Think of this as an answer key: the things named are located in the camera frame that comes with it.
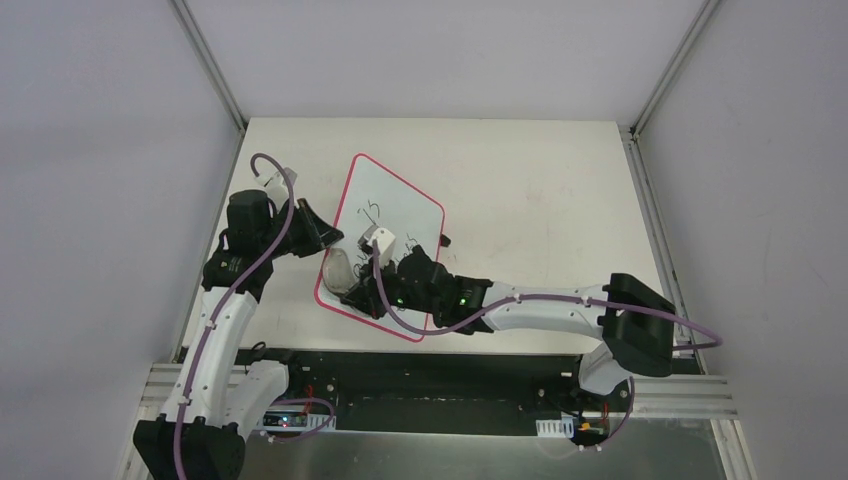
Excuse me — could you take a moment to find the grey eraser cloth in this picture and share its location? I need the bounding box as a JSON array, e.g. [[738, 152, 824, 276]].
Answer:
[[321, 248, 359, 297]]

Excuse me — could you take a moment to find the pink-framed whiteboard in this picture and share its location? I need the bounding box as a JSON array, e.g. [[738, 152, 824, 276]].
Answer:
[[314, 153, 445, 343]]

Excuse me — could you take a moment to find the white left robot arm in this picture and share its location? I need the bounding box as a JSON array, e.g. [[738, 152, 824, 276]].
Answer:
[[133, 189, 344, 479]]

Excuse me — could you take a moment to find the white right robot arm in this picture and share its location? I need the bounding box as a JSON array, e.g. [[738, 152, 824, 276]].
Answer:
[[322, 246, 675, 410]]

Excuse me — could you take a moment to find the left controller board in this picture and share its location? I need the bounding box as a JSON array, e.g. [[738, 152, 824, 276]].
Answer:
[[257, 404, 337, 440]]

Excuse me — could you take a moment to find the controller board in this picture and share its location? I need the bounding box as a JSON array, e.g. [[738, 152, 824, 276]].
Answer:
[[257, 404, 337, 440], [535, 413, 612, 448]]

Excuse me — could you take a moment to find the right controller board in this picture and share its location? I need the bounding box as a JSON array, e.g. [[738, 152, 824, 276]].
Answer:
[[535, 413, 612, 448]]

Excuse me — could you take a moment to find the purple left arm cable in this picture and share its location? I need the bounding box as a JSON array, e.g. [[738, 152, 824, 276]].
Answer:
[[172, 153, 296, 480]]

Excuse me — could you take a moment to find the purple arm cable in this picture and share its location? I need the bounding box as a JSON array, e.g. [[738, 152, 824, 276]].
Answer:
[[172, 153, 296, 480], [370, 241, 725, 351]]

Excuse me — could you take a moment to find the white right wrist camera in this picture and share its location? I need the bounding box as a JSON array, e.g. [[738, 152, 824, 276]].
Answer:
[[358, 225, 396, 268]]

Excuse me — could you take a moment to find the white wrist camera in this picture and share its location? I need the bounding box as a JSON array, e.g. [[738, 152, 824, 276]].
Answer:
[[358, 225, 396, 268], [255, 167, 298, 210]]

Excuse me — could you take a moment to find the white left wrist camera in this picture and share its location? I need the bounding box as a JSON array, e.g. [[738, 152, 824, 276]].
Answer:
[[255, 167, 298, 210]]

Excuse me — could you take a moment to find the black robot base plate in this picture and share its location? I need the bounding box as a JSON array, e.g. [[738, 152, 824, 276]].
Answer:
[[235, 347, 630, 437]]

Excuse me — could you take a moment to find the aluminium frame post left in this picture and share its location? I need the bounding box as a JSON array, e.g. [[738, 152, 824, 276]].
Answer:
[[168, 0, 248, 137]]

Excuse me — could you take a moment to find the aluminium frame post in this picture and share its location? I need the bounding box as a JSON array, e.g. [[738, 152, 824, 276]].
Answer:
[[629, 0, 724, 140], [168, 0, 248, 137]]

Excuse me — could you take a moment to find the aluminium frame rail front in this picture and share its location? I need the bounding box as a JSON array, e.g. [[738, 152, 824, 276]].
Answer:
[[139, 363, 739, 420]]

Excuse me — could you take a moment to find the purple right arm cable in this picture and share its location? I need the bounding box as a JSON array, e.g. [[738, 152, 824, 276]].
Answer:
[[370, 241, 725, 351]]

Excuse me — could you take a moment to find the aluminium frame post right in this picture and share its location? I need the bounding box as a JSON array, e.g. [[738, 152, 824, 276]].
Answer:
[[629, 0, 724, 140]]

